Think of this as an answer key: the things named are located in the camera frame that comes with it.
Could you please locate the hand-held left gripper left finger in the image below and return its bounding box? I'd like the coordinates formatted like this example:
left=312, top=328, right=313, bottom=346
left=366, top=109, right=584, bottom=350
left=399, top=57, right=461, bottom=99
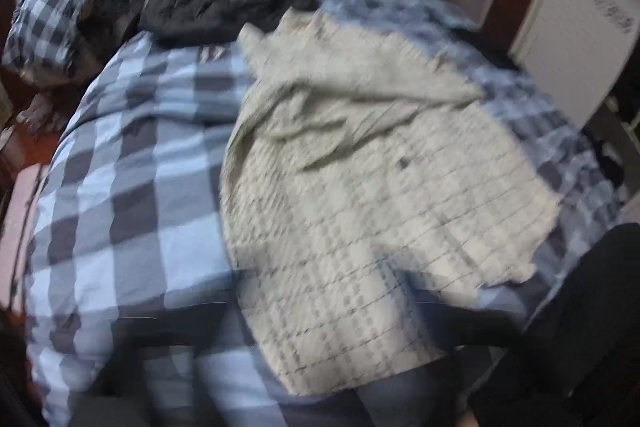
left=67, top=304, right=238, bottom=427

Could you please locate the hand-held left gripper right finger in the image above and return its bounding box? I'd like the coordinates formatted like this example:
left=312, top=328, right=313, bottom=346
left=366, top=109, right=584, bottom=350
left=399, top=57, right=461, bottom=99
left=415, top=301, right=526, bottom=427

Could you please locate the cream plaid jacket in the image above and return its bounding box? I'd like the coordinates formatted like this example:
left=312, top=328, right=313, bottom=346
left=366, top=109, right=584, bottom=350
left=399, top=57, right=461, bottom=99
left=220, top=9, right=563, bottom=398

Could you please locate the dark cloth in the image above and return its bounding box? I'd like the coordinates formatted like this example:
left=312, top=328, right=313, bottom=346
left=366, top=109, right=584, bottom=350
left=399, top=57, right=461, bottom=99
left=470, top=222, right=640, bottom=427

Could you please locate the blue checked bed sheet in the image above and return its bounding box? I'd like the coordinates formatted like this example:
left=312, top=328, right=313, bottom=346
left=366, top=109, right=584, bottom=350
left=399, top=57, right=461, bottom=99
left=22, top=0, right=626, bottom=427

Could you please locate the dark wooden bedside table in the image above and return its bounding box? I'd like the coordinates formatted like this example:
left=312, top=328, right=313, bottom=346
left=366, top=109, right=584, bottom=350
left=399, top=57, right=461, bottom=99
left=0, top=82, right=68, bottom=188

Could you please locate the white patterned door panel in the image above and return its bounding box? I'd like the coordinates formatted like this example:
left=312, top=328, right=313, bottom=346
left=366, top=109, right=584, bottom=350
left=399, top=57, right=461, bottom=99
left=515, top=0, right=640, bottom=128

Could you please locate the dark puffy jacket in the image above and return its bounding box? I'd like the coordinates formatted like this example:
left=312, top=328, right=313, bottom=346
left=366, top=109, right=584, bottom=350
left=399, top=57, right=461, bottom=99
left=137, top=0, right=321, bottom=45

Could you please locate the blue checked pillow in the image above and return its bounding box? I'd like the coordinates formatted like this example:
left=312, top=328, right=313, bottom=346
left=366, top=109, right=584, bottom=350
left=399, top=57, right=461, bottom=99
left=2, top=0, right=151, bottom=82

